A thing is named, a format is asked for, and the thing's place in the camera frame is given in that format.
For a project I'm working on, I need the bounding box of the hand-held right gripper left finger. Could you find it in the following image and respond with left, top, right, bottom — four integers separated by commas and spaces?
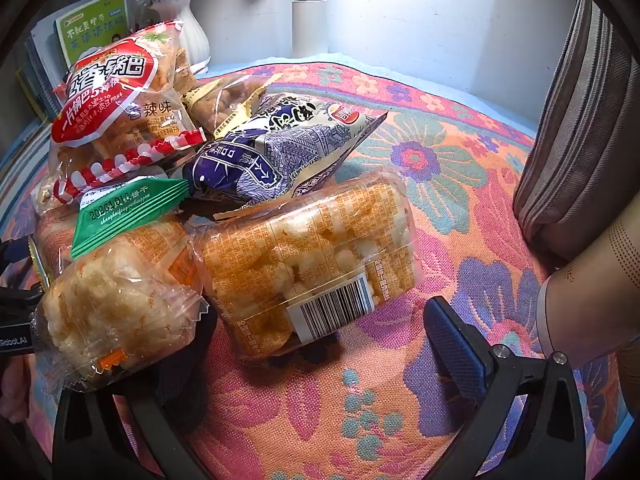
52, 300, 221, 480

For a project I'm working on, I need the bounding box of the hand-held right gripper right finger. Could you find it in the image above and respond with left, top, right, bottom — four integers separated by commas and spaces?
424, 296, 586, 480

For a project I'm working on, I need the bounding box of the clear puffed rice packet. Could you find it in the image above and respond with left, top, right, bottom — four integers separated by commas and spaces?
37, 220, 216, 393

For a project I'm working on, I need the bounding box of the red rice crust snack packet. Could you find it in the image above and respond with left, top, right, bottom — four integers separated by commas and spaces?
50, 19, 208, 198

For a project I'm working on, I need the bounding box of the blue patterned snack packet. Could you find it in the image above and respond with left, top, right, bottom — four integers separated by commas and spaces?
182, 92, 388, 221

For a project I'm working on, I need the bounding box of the person's left hand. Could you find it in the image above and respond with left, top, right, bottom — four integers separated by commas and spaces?
0, 360, 30, 422

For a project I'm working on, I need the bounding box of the floral blanket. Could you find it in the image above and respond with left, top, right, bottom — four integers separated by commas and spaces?
0, 55, 631, 480

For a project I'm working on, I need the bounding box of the beige thermos bottle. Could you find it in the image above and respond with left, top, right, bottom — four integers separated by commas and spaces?
537, 220, 640, 411

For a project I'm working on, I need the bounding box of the green white biscuit packet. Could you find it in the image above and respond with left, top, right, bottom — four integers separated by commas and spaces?
70, 172, 193, 261

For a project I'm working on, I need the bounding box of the puffed rice packet with barcode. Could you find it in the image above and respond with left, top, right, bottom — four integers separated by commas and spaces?
187, 170, 418, 361

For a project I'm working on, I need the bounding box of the stack of books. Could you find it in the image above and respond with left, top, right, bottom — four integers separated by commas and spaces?
15, 10, 76, 126

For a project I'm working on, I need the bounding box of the grey striped bag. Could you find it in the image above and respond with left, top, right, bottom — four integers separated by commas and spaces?
514, 0, 640, 261

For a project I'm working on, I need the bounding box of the yellow edged fried snack packet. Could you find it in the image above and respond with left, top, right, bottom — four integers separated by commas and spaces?
180, 72, 271, 136

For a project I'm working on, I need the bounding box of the green cover book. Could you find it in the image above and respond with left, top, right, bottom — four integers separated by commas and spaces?
55, 0, 130, 68

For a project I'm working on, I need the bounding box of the white ribbed vase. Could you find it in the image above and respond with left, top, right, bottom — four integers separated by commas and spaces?
150, 0, 211, 78

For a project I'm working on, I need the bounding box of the white desk lamp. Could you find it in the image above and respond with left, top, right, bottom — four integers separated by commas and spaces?
292, 0, 329, 56

